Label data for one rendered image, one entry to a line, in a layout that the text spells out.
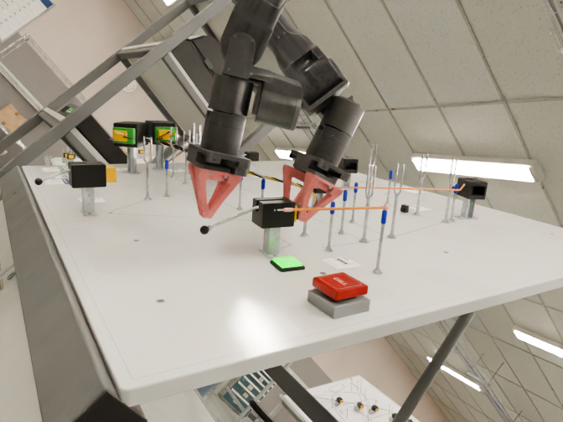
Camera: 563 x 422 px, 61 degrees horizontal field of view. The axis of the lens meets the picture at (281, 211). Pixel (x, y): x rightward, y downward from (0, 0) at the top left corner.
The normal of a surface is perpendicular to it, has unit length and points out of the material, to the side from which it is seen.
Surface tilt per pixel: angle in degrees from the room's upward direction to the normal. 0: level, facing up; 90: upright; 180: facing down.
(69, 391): 90
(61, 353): 90
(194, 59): 90
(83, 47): 90
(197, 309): 50
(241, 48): 119
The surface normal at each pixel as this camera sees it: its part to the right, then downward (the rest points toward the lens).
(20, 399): -0.50, -0.69
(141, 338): 0.07, -0.97
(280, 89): 0.06, 0.45
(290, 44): -0.20, -0.18
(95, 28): 0.44, 0.15
